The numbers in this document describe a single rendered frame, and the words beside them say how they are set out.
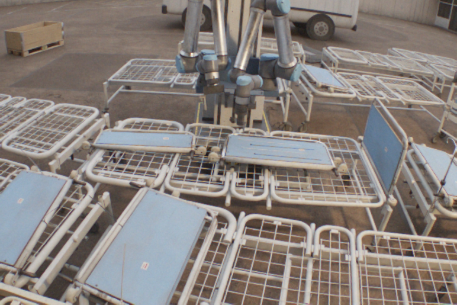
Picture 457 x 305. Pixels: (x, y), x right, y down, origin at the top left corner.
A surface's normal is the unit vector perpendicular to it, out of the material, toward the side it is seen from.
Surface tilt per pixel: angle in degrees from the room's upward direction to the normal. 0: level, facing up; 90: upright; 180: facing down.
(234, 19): 90
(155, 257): 7
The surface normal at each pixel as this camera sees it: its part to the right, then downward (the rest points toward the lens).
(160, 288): 0.20, -0.86
